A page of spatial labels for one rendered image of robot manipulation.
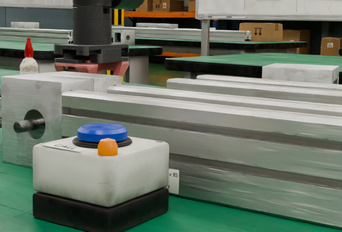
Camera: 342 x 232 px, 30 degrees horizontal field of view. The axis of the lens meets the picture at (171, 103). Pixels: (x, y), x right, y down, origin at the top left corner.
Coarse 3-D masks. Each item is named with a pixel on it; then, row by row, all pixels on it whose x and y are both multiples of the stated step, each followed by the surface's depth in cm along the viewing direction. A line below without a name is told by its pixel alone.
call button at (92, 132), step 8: (80, 128) 50; (88, 128) 49; (96, 128) 49; (104, 128) 49; (112, 128) 50; (120, 128) 50; (80, 136) 49; (88, 136) 49; (96, 136) 48; (104, 136) 48; (112, 136) 49; (120, 136) 49
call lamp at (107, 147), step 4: (100, 140) 46; (104, 140) 46; (108, 140) 46; (112, 140) 46; (100, 144) 46; (104, 144) 46; (108, 144) 46; (112, 144) 46; (116, 144) 46; (100, 148) 46; (104, 148) 46; (108, 148) 46; (112, 148) 46; (116, 148) 46; (100, 152) 46; (104, 152) 46; (108, 152) 46; (112, 152) 46; (116, 152) 46
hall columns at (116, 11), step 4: (112, 12) 865; (116, 12) 870; (120, 12) 877; (112, 16) 866; (116, 16) 871; (120, 16) 877; (112, 20) 867; (116, 20) 872; (120, 20) 878; (112, 24) 868; (116, 24) 873; (120, 24) 879; (108, 72) 871; (112, 72) 877
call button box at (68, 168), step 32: (64, 160) 48; (96, 160) 46; (128, 160) 47; (160, 160) 51; (64, 192) 48; (96, 192) 46; (128, 192) 47; (160, 192) 51; (64, 224) 48; (96, 224) 46; (128, 224) 48
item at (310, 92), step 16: (176, 80) 79; (192, 80) 78; (208, 80) 78; (224, 80) 83; (240, 80) 82; (256, 80) 80; (272, 80) 80; (256, 96) 72; (272, 96) 71; (288, 96) 70; (304, 96) 69; (320, 96) 68; (336, 96) 67
